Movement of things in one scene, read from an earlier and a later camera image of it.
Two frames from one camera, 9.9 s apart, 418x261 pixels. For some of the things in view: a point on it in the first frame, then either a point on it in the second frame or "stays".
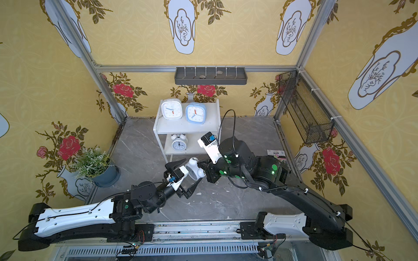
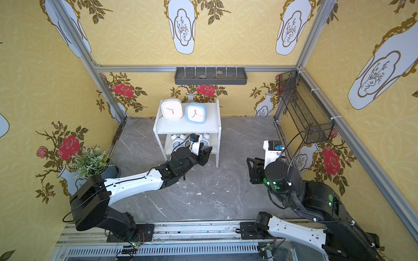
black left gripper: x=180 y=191 -> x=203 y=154
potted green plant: x=93 y=163 stays
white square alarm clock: x=171 y=109 stays
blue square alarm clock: x=196 y=113 stays
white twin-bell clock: x=192 y=170 -> x=205 y=139
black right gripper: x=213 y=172 -> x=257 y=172
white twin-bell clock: x=179 y=142 stays
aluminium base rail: x=202 y=241 stays
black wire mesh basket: x=312 y=122 stays
